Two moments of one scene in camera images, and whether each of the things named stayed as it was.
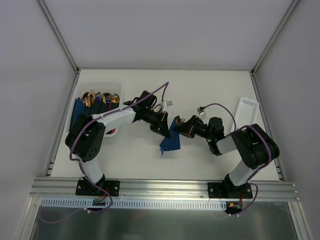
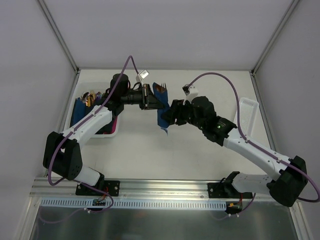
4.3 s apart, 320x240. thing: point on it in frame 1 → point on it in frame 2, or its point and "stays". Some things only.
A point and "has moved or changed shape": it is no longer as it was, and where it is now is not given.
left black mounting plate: x=84 y=187 stays
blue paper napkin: x=173 y=142 has moved or changed shape
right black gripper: x=191 y=126 → x=180 y=112
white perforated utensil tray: x=246 y=112 stays
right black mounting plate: x=227 y=190 stays
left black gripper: x=162 y=122 → x=145 y=97
